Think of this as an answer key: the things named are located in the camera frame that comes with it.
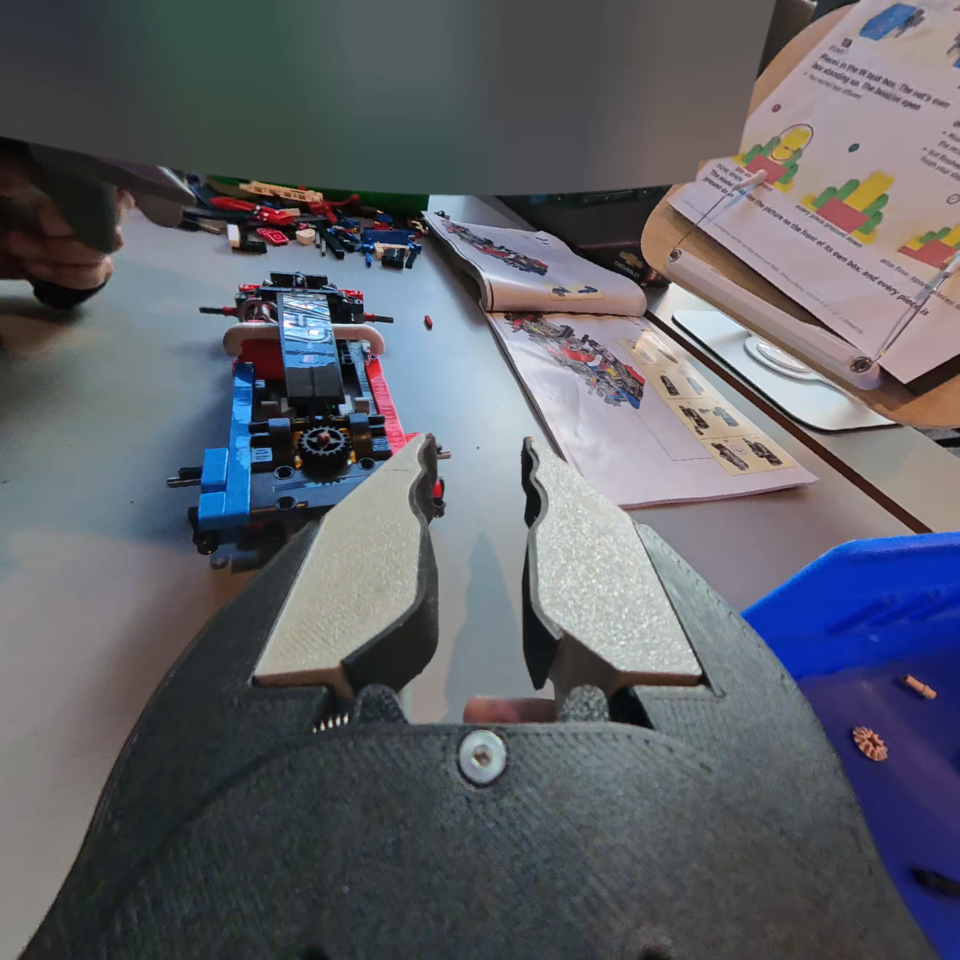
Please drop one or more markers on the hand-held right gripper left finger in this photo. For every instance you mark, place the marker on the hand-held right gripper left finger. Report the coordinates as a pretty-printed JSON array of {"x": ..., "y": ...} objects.
[{"x": 352, "y": 592}]

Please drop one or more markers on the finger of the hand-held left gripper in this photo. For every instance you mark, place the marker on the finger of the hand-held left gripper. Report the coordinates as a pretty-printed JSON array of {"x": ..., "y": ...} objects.
[{"x": 161, "y": 196}]

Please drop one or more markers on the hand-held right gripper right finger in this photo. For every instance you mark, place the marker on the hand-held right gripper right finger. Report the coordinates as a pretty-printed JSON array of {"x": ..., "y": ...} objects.
[{"x": 607, "y": 592}]

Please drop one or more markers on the pile of bricks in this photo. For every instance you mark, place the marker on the pile of bricks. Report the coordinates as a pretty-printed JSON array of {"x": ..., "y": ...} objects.
[{"x": 300, "y": 225}]

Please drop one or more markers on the toy brick car chassis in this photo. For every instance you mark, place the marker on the toy brick car chassis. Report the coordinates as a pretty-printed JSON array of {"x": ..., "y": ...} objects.
[{"x": 225, "y": 480}]

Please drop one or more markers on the blue plastic bin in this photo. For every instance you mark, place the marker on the blue plastic bin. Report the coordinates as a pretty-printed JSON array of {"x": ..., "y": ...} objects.
[{"x": 847, "y": 615}]

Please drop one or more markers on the person's right hand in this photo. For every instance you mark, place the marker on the person's right hand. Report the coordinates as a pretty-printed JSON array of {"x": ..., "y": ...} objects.
[{"x": 510, "y": 711}]

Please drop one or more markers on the toy building instruction booklet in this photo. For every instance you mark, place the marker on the toy building instruction booklet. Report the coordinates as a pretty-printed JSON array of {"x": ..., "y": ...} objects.
[{"x": 585, "y": 450}]

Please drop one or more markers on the wooden document stand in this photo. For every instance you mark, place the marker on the wooden document stand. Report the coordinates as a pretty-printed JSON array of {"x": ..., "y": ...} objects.
[{"x": 795, "y": 397}]

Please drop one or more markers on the tan gear brick piece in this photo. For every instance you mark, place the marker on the tan gear brick piece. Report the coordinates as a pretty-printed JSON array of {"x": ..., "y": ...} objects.
[{"x": 870, "y": 743}]

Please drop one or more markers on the small tan brick piece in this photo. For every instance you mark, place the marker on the small tan brick piece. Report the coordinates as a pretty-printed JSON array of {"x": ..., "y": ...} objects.
[{"x": 919, "y": 686}]

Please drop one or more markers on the printed instruction sheet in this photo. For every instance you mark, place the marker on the printed instruction sheet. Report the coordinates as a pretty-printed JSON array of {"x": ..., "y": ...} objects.
[{"x": 847, "y": 225}]

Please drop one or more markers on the black pin brick piece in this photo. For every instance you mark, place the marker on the black pin brick piece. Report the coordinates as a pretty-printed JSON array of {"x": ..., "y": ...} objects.
[{"x": 937, "y": 883}]

